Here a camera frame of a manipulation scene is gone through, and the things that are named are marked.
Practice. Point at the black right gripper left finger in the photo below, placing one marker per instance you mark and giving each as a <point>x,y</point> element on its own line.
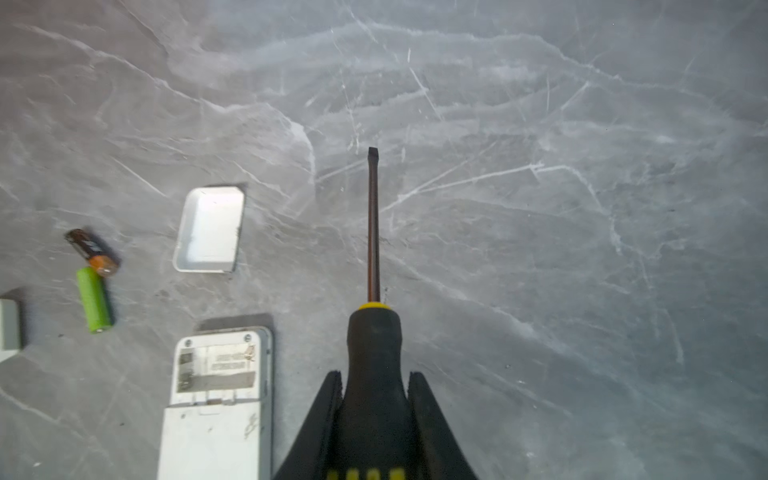
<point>309,455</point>

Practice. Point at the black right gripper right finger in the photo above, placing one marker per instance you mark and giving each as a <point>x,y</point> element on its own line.
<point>438,454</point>

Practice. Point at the black yellow battery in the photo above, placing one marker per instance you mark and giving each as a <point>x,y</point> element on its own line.
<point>374,434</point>

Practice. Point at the white remote with back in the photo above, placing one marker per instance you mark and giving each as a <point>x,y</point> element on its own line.
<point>218,423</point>

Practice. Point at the white battery cover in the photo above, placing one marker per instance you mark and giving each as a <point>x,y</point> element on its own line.
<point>10,329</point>
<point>209,230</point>

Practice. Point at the green AAA battery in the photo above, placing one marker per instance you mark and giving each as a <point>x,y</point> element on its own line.
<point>94,300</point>

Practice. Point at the black gold AAA battery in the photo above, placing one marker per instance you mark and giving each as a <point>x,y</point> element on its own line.
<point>94,254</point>

